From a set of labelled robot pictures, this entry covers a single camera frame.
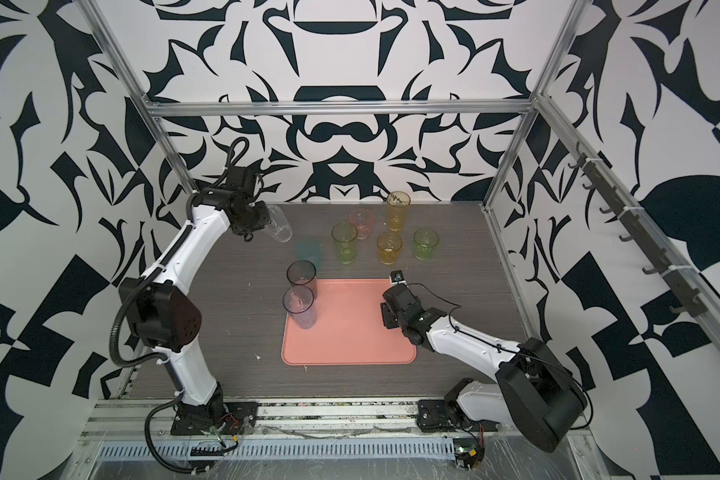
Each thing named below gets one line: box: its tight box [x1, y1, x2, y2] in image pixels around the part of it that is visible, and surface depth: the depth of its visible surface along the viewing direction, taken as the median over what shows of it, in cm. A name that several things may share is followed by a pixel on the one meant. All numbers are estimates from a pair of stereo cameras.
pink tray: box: [281, 279, 417, 365], surface depth 89 cm
